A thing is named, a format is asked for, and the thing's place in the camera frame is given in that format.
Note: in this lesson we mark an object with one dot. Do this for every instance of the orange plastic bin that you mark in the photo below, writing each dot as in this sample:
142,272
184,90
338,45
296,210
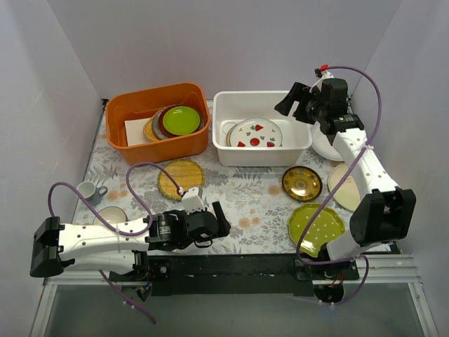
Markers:
145,104

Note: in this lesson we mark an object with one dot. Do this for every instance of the beige bird pattern plate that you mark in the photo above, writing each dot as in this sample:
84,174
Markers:
228,137

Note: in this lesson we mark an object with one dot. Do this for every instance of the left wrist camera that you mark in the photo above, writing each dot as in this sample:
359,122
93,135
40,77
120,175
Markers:
192,200

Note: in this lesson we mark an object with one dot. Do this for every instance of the aluminium frame rail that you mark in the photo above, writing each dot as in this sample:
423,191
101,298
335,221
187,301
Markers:
386,300

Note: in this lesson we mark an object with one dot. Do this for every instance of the woven mat in bin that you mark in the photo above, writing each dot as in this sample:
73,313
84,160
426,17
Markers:
147,131

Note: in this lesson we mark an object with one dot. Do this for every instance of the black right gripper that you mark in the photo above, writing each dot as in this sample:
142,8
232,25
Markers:
303,108

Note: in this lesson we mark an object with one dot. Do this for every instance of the green polka dot plate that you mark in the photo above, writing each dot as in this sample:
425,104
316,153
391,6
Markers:
326,227

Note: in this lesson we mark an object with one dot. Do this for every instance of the floral patterned table mat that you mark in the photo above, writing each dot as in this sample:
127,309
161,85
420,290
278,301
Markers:
252,199

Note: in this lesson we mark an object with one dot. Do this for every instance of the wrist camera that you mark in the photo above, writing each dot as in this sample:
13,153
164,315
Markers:
322,73
192,200

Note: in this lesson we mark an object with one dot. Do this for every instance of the green round plate in bin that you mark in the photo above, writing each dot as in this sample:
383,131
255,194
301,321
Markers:
181,120

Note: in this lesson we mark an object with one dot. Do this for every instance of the dark red plate in bin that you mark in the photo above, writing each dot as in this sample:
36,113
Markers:
171,135

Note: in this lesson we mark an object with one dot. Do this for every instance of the grey plate in bin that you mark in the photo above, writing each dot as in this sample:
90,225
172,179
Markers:
155,126

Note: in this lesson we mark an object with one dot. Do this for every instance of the white deep bowl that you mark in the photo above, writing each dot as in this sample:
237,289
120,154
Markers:
321,145

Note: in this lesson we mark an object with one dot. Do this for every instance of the cream plate with twig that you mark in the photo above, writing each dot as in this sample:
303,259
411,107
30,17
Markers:
347,195

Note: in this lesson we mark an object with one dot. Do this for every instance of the yellow brown patterned plate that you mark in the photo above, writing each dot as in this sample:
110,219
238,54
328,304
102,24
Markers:
302,183

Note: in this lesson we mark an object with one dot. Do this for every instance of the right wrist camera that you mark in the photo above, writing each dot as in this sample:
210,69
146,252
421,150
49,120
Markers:
322,73

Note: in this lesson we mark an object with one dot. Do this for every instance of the round woven bamboo mat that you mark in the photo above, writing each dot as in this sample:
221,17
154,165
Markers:
185,172

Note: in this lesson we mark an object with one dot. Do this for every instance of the teal white dotted mug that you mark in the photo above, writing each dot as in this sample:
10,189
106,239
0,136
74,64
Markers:
91,192

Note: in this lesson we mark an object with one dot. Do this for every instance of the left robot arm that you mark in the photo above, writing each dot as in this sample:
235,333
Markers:
58,246

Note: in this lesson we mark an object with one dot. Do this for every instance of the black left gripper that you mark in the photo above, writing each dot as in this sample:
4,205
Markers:
213,225

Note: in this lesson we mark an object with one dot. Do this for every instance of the white watermelon pattern plate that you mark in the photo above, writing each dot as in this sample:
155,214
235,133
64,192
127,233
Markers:
256,132

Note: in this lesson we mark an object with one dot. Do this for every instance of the white paper in bin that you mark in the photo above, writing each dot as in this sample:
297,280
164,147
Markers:
135,132

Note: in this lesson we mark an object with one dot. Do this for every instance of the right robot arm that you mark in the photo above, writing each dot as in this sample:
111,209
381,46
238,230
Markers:
385,210

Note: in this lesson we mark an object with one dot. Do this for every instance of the small white bowl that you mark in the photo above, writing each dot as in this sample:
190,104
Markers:
113,214

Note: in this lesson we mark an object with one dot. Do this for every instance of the white plastic bin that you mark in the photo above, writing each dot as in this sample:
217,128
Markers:
232,107

